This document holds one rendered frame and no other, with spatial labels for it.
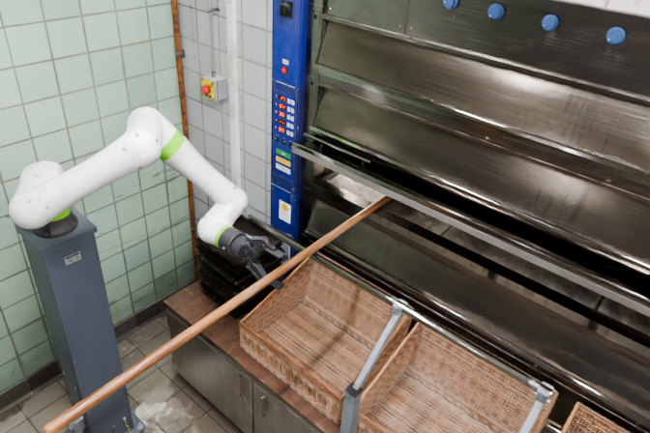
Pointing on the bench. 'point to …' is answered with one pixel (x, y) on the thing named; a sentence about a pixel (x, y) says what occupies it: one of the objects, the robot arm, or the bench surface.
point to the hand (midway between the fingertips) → (280, 271)
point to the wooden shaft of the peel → (201, 325)
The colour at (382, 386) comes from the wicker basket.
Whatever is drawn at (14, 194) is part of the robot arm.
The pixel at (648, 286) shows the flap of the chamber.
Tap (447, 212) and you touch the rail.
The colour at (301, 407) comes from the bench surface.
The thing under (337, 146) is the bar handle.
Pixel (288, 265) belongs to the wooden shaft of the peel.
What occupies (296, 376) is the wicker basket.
